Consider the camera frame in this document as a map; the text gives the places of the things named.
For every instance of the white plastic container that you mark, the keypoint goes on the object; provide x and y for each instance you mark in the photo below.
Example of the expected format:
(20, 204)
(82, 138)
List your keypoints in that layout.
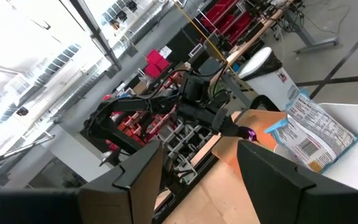
(353, 174)

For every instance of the white red storage rack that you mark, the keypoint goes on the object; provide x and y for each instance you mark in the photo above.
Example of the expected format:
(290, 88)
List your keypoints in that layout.
(179, 137)

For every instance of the black table frame rail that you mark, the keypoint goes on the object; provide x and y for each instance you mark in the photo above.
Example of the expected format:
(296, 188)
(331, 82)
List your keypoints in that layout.
(185, 189)

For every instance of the red storage boxes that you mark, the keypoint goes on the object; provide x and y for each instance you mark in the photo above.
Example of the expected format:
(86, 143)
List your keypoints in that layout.
(155, 60)

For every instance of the iridescent purple blue spoon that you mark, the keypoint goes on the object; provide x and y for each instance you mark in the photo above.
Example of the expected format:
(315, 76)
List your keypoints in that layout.
(251, 133)

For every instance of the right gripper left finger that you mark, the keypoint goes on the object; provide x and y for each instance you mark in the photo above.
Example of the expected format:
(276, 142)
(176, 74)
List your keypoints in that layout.
(135, 193)

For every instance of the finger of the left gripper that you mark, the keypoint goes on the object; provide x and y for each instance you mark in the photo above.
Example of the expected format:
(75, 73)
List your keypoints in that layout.
(220, 119)
(235, 131)

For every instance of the red bin shelf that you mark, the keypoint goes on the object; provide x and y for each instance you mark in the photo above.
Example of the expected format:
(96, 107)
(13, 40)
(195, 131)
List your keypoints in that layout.
(225, 18)

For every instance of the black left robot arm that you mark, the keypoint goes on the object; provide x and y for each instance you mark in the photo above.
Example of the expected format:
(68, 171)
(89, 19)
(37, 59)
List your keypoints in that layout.
(129, 104)

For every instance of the wooden workbench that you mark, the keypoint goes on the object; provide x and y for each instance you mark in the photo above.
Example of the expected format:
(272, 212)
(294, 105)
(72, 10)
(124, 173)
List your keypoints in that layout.
(253, 37)

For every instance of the white trash can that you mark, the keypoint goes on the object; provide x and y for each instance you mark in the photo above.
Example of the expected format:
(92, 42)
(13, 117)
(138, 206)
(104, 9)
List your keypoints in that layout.
(269, 84)

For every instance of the grey desk foot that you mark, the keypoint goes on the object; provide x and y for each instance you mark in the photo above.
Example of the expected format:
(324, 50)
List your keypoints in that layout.
(315, 37)

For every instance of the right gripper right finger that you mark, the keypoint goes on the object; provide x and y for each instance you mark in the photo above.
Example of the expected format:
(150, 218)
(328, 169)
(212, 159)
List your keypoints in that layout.
(269, 186)

